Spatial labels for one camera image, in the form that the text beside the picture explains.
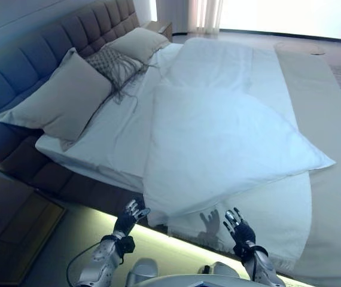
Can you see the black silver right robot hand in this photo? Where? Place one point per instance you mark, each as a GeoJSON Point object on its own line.
{"type": "Point", "coordinates": [243, 234]}

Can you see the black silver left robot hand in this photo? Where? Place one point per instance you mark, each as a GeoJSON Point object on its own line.
{"type": "Point", "coordinates": [125, 222]}

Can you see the white duvet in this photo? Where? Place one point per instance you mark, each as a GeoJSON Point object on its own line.
{"type": "Point", "coordinates": [218, 134]}

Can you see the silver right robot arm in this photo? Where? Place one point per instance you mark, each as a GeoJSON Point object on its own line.
{"type": "Point", "coordinates": [266, 266]}

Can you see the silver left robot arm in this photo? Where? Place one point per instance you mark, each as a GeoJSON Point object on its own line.
{"type": "Point", "coordinates": [101, 263]}

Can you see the silver right robot leg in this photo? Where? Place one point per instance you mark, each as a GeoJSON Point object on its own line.
{"type": "Point", "coordinates": [221, 267]}

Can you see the wooden nightstand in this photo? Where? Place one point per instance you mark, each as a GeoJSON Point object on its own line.
{"type": "Point", "coordinates": [166, 30]}
{"type": "Point", "coordinates": [18, 236]}

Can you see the beige pillow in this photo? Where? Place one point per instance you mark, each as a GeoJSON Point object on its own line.
{"type": "Point", "coordinates": [137, 42]}
{"type": "Point", "coordinates": [62, 98]}
{"type": "Point", "coordinates": [329, 149]}

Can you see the grey woven fringed cushion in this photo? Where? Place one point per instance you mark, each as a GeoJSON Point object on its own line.
{"type": "Point", "coordinates": [110, 61]}

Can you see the white sheer curtain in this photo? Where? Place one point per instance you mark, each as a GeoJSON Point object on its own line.
{"type": "Point", "coordinates": [205, 15]}

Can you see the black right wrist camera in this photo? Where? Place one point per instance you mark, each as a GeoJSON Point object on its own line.
{"type": "Point", "coordinates": [242, 251]}

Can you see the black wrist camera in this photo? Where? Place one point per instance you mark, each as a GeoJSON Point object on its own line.
{"type": "Point", "coordinates": [127, 243]}
{"type": "Point", "coordinates": [242, 251]}

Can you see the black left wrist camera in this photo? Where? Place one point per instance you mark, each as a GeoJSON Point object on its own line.
{"type": "Point", "coordinates": [127, 243]}

